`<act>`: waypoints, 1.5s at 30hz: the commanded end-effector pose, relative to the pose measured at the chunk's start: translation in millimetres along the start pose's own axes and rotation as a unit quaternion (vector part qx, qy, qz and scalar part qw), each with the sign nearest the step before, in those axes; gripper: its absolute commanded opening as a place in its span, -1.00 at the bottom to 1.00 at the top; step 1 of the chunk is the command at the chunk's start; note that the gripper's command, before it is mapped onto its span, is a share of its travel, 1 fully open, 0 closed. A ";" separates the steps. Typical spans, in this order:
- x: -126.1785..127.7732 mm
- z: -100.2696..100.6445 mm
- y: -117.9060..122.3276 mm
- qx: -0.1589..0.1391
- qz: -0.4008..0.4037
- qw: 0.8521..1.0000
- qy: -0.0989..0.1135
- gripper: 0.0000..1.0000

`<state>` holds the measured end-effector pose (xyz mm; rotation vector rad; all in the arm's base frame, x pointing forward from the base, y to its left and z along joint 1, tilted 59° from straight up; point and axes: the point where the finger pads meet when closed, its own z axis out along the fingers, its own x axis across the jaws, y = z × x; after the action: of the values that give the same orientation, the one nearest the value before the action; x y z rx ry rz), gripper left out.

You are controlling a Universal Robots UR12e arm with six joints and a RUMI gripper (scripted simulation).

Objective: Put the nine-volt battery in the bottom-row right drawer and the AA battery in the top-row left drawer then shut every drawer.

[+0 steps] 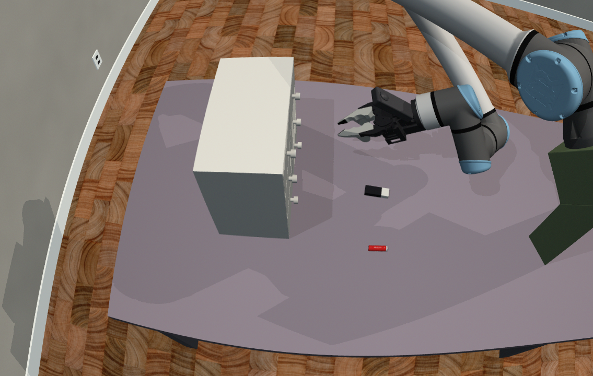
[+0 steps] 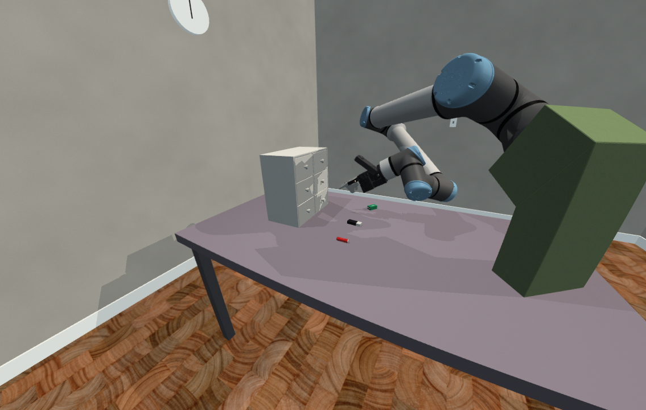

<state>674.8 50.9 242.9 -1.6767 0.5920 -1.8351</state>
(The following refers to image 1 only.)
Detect white drawer with knob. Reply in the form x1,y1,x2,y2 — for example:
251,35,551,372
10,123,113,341
283,113,296,193
289,63,300,131

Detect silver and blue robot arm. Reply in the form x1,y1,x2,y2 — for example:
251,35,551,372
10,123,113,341
391,0,593,174

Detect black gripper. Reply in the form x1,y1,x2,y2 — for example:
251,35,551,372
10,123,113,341
338,99,426,145

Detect red aa battery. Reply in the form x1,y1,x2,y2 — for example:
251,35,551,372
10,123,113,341
368,245,388,251

